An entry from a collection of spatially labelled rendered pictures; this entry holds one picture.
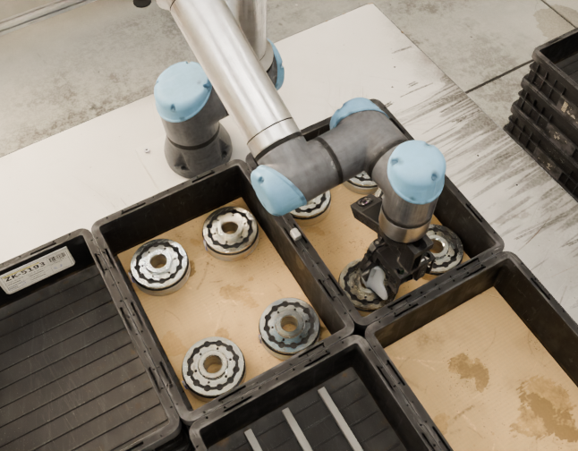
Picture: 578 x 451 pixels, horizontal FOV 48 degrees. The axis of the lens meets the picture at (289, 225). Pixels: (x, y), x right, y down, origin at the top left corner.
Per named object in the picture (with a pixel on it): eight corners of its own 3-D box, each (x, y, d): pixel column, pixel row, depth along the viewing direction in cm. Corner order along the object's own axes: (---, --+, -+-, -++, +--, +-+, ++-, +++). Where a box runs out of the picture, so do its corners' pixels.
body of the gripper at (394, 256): (393, 297, 104) (403, 259, 94) (361, 258, 108) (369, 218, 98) (430, 274, 106) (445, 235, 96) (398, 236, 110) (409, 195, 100)
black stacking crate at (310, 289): (106, 259, 122) (89, 226, 112) (245, 194, 130) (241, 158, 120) (196, 446, 103) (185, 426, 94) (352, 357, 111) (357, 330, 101)
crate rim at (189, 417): (90, 231, 114) (87, 224, 112) (242, 164, 122) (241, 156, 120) (186, 430, 95) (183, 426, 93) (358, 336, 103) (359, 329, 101)
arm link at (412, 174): (421, 124, 87) (463, 166, 83) (410, 174, 97) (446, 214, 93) (374, 148, 85) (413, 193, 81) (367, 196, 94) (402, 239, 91)
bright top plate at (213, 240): (192, 225, 120) (191, 224, 120) (237, 199, 124) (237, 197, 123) (222, 263, 116) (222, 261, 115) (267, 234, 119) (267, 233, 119)
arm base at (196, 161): (157, 137, 148) (147, 109, 140) (218, 115, 151) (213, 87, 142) (177, 188, 141) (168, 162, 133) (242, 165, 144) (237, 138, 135)
